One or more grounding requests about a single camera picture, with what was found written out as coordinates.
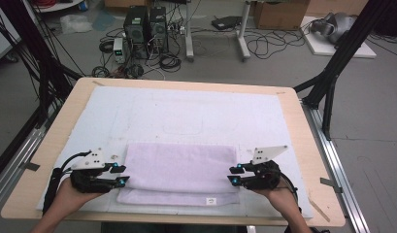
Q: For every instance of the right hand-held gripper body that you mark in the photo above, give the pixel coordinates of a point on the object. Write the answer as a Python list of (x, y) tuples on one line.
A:
[(264, 176)]

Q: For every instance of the grey metal bracket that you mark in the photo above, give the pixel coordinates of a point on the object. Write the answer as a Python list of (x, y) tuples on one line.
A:
[(330, 184)]

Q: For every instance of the narrow black computer tower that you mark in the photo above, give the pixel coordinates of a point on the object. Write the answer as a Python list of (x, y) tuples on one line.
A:
[(158, 29)]

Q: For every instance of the person's left hand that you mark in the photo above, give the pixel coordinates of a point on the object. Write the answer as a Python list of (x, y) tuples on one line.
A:
[(68, 199)]

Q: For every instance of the wide black computer tower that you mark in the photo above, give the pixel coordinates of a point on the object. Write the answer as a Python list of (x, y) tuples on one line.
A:
[(136, 30)]

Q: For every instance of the white power supply box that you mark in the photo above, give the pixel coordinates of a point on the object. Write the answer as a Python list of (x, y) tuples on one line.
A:
[(118, 50)]

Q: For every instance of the person's right hand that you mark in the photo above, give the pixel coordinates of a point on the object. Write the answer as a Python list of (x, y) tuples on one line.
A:
[(283, 202)]

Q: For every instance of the clear plastic bag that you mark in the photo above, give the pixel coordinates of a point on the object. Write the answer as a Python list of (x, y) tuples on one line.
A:
[(75, 23)]

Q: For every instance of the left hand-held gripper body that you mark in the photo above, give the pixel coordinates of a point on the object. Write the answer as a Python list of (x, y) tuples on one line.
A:
[(89, 184)]

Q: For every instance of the white gridded foam mat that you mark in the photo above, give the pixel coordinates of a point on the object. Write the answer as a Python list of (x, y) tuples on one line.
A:
[(192, 110)]

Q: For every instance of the brown cardboard box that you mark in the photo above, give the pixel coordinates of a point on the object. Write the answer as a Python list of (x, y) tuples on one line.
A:
[(280, 14)]

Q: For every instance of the black flat device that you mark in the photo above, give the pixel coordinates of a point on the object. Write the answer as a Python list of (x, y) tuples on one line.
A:
[(225, 22)]

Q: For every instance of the white floor board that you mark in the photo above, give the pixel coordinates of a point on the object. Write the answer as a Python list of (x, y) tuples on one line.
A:
[(322, 48)]

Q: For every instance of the aluminium rail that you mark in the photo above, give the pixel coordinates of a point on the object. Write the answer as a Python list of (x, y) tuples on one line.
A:
[(11, 168), (335, 168)]

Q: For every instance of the white desk leg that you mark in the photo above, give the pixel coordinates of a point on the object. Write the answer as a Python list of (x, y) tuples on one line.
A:
[(189, 32), (243, 32)]

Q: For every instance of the black metal frame stand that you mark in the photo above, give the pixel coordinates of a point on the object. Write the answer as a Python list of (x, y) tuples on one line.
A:
[(40, 64), (341, 55)]

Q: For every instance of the grey helmet-shaped device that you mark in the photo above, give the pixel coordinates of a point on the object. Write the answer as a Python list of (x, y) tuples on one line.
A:
[(335, 27)]

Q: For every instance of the thin wooden stick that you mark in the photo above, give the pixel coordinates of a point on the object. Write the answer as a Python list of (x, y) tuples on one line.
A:
[(319, 209)]

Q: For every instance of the lavender printed towel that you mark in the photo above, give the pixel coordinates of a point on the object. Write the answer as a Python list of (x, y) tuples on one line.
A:
[(180, 171)]

